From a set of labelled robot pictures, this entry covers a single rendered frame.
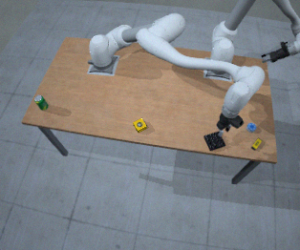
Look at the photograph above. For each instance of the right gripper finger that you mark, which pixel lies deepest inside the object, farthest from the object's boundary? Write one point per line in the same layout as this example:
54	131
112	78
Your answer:
228	127
220	133

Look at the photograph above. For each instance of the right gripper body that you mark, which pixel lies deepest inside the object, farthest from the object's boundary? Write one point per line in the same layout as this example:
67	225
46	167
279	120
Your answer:
227	118

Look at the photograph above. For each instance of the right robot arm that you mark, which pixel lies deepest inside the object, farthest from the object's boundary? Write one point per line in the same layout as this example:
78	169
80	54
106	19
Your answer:
155	38

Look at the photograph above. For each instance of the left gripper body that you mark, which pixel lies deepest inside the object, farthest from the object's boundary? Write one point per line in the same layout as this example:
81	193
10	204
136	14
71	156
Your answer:
283	52

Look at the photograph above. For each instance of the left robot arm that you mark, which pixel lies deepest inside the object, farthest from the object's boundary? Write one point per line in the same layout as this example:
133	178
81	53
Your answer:
223	49

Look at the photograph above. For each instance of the black knob panel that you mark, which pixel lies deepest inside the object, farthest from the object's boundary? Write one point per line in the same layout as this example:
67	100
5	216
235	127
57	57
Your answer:
210	141

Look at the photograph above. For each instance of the green and yellow drink can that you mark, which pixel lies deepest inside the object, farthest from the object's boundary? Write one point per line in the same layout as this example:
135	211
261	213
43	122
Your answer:
41	102

